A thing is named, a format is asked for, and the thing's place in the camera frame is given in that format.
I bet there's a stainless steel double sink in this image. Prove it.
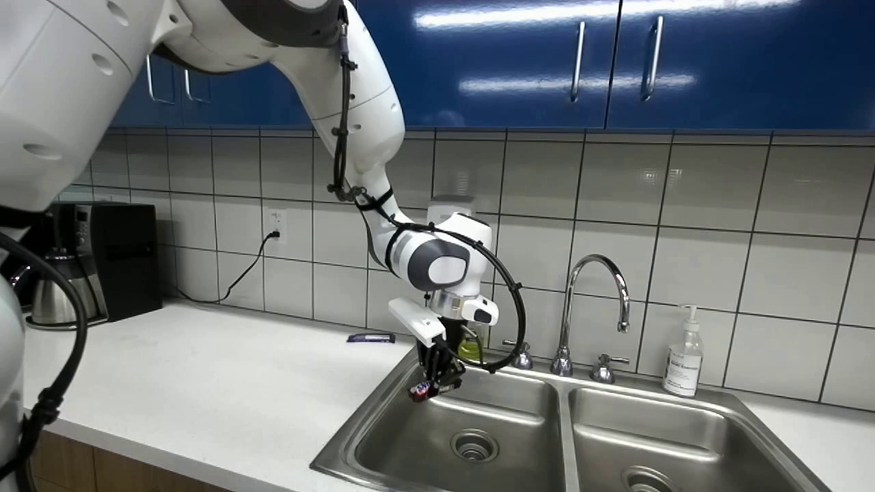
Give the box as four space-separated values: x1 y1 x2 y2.
310 342 830 492

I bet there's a dark blue flat wrapper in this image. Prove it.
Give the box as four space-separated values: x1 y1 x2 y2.
344 331 400 346

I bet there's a silver cabinet handle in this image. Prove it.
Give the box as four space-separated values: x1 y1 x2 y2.
141 51 159 107
181 66 202 107
643 12 669 103
568 18 590 103

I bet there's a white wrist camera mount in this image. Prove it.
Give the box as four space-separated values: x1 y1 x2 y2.
387 294 452 346

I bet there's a wooden lower cabinet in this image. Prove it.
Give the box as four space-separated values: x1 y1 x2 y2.
24 426 230 492

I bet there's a steel coffee carafe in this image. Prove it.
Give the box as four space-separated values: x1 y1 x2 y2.
27 250 106 331

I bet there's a black power cord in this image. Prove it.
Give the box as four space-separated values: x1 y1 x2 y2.
170 230 284 309

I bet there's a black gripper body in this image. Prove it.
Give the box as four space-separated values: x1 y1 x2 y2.
413 313 470 376

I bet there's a black coffee maker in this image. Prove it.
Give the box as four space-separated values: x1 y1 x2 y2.
88 198 166 323

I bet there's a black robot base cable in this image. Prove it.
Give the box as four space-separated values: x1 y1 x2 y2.
0 230 92 492

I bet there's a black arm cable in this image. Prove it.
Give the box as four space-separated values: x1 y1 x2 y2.
325 0 530 376

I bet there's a white wall outlet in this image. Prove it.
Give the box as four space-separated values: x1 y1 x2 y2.
260 208 286 242

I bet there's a chrome gooseneck faucet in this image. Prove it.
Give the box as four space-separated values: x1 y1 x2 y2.
547 250 634 380

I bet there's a clear pump soap bottle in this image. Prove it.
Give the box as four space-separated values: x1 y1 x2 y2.
661 303 706 398

